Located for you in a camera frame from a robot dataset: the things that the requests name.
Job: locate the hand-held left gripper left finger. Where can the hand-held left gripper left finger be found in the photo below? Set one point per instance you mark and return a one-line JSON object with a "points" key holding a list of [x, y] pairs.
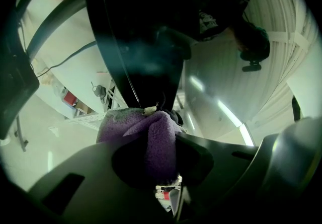
{"points": [[90, 165]]}

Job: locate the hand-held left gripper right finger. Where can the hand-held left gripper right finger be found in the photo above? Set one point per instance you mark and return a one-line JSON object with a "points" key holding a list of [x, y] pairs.
{"points": [[234, 175]]}

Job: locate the purple fleece cloth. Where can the purple fleece cloth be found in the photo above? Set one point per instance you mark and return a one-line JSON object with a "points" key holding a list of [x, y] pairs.
{"points": [[156, 137]]}

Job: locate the red box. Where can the red box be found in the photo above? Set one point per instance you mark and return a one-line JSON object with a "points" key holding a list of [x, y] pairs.
{"points": [[70, 98]]}

